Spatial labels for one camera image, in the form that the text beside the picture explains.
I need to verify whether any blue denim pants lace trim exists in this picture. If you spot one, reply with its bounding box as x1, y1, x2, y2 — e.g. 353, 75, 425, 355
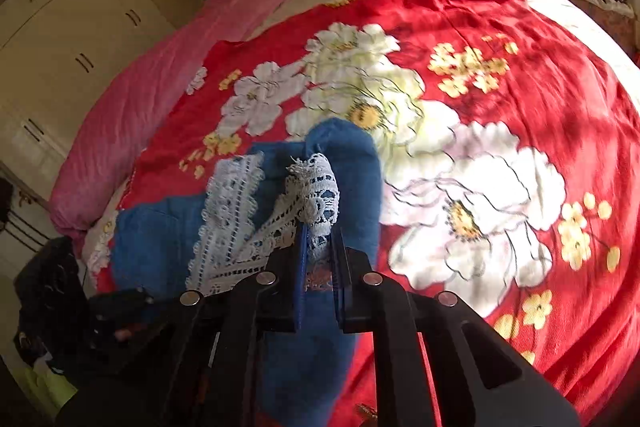
111, 118, 382, 426

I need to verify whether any red floral blanket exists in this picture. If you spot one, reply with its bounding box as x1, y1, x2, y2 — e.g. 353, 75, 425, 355
93, 0, 639, 426

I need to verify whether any pink quilt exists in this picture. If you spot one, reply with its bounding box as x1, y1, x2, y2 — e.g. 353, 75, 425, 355
49, 0, 285, 254

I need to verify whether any cream wardrobe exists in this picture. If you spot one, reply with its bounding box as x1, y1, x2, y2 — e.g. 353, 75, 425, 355
1, 0, 174, 200

